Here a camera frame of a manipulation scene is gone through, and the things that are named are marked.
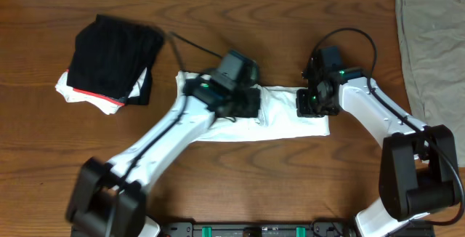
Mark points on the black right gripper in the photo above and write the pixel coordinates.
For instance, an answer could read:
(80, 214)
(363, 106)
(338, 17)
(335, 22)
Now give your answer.
(304, 109)

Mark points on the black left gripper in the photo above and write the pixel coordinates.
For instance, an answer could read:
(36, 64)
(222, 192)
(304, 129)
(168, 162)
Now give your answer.
(248, 102)

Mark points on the white printed t-shirt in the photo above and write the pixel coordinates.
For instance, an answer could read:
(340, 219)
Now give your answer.
(277, 119)

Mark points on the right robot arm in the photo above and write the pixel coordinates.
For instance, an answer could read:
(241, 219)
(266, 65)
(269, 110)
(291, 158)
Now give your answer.
(419, 171)

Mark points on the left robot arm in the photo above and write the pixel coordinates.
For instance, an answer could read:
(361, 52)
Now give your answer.
(110, 199)

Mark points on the olive grey garment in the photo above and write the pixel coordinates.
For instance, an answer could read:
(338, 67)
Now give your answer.
(431, 41)

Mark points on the white folded garment red trim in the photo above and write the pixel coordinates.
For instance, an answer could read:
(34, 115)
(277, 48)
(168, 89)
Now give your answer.
(107, 105)

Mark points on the black folded garment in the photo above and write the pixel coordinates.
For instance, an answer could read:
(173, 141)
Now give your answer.
(113, 59)

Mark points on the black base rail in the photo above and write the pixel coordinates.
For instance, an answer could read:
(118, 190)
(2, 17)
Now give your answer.
(314, 229)

